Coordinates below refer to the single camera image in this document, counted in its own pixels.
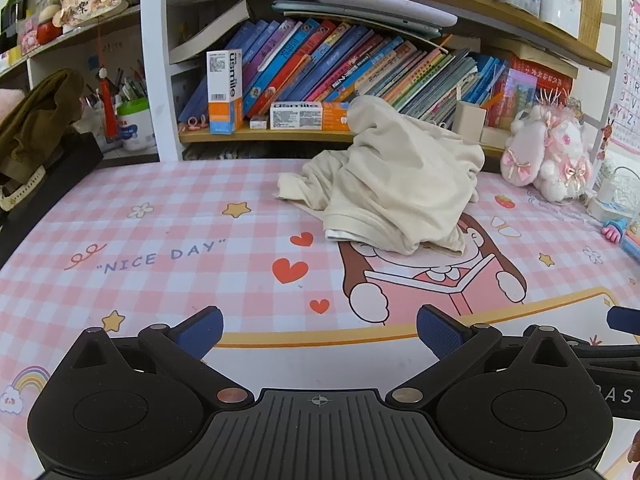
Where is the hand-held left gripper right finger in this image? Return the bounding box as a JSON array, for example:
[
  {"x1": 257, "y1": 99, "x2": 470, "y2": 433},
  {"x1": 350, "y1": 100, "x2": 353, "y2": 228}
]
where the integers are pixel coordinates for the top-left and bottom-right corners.
[{"x1": 385, "y1": 304, "x2": 584, "y2": 406}]

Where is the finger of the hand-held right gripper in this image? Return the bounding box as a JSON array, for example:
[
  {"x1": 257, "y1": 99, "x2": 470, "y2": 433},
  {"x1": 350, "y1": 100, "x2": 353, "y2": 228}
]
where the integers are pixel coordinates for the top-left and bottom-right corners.
[
  {"x1": 606, "y1": 304, "x2": 640, "y2": 335},
  {"x1": 567, "y1": 336, "x2": 640, "y2": 364}
]

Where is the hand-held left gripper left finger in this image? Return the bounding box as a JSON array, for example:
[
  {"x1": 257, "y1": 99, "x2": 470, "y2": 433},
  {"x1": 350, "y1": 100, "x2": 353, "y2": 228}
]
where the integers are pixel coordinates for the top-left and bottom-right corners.
[{"x1": 65, "y1": 305, "x2": 253, "y2": 407}]

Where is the cream t-shirt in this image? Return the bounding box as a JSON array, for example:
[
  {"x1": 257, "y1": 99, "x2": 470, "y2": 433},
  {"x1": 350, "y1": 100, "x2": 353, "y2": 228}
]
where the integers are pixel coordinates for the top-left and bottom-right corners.
[{"x1": 276, "y1": 94, "x2": 487, "y2": 257}]

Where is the pink checked cartoon desk mat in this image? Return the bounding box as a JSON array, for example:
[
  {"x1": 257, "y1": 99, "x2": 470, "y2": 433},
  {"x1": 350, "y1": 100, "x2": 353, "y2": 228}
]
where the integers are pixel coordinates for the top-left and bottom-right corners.
[{"x1": 0, "y1": 159, "x2": 640, "y2": 480}]

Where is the small pink blue toy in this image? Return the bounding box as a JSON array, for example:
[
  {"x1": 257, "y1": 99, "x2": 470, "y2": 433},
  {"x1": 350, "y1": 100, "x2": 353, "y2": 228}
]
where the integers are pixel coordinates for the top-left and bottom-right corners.
[{"x1": 599, "y1": 219, "x2": 632, "y2": 244}]

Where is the pink white plush toy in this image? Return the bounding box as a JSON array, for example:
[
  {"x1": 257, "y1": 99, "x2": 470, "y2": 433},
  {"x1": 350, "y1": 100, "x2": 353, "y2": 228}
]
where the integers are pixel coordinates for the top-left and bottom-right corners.
[{"x1": 500, "y1": 104, "x2": 594, "y2": 205}]

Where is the white tub with green lid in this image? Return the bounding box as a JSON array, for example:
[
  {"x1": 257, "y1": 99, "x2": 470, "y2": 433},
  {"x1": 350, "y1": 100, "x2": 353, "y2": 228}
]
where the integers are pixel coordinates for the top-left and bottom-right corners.
[{"x1": 115, "y1": 98, "x2": 157, "y2": 153}]

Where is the beige square pen holder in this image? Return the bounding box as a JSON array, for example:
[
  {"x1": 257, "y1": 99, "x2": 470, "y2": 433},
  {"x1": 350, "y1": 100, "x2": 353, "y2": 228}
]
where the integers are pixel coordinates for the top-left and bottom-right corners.
[{"x1": 453, "y1": 99, "x2": 489, "y2": 144}]

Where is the long white orange box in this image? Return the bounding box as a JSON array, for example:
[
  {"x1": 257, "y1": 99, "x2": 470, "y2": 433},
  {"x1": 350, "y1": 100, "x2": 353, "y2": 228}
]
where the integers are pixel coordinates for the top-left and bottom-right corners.
[{"x1": 269, "y1": 101, "x2": 352, "y2": 131}]

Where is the tall white orange blue box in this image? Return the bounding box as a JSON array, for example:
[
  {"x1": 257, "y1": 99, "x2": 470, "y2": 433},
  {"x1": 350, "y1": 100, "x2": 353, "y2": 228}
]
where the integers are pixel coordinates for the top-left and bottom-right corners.
[{"x1": 206, "y1": 48, "x2": 245, "y2": 135}]

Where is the red tassel ornament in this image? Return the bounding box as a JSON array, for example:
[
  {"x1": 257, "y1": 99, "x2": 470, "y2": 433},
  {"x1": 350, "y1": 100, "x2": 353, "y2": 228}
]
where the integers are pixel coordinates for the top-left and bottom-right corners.
[{"x1": 97, "y1": 15, "x2": 119, "y2": 139}]

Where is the olive brown garment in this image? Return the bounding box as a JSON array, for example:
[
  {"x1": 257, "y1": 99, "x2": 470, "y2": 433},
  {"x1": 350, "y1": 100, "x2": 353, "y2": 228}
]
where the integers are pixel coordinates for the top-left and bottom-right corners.
[{"x1": 0, "y1": 67, "x2": 86, "y2": 187}]

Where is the wooden bookshelf with white upright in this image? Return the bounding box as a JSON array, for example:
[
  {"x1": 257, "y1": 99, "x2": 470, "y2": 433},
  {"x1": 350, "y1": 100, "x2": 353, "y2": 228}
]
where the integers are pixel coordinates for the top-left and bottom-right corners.
[{"x1": 0, "y1": 0, "x2": 623, "y2": 162}]

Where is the pale pink cloth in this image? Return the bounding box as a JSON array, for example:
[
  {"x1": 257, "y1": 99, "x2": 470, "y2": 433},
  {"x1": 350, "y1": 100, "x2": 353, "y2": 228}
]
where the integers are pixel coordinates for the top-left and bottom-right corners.
[{"x1": 0, "y1": 87, "x2": 27, "y2": 134}]

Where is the row of colourful books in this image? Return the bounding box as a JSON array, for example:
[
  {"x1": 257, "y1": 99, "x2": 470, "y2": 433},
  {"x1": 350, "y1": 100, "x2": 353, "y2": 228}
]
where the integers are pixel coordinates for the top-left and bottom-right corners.
[{"x1": 177, "y1": 17, "x2": 574, "y2": 129}]

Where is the white flat tablet device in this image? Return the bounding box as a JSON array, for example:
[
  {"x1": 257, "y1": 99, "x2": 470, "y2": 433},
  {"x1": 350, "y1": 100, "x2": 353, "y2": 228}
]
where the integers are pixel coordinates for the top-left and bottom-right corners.
[{"x1": 317, "y1": 0, "x2": 459, "y2": 29}]

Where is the white wire basket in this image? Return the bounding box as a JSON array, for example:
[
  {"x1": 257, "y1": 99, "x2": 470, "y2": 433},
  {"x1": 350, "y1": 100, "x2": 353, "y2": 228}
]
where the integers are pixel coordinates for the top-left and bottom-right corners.
[{"x1": 594, "y1": 164, "x2": 640, "y2": 222}]

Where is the cream woven strap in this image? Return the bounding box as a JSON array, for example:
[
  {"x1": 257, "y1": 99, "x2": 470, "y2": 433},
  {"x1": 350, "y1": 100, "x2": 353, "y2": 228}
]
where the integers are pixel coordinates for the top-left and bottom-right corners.
[{"x1": 0, "y1": 166, "x2": 47, "y2": 212}]

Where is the alphabet wall poster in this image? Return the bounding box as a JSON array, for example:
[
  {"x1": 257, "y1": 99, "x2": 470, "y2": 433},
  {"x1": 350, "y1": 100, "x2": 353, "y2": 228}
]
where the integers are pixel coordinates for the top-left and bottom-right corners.
[{"x1": 606, "y1": 0, "x2": 640, "y2": 154}]

